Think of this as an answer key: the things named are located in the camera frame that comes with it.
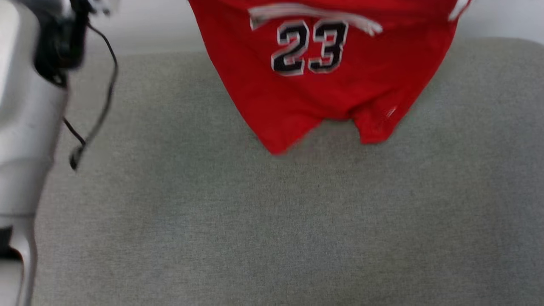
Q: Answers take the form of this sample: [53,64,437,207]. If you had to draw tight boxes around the red jersey number 23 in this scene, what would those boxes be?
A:
[188,0,472,155]

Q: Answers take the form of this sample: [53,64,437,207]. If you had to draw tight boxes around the grey fabric sofa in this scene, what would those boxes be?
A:
[0,37,544,306]

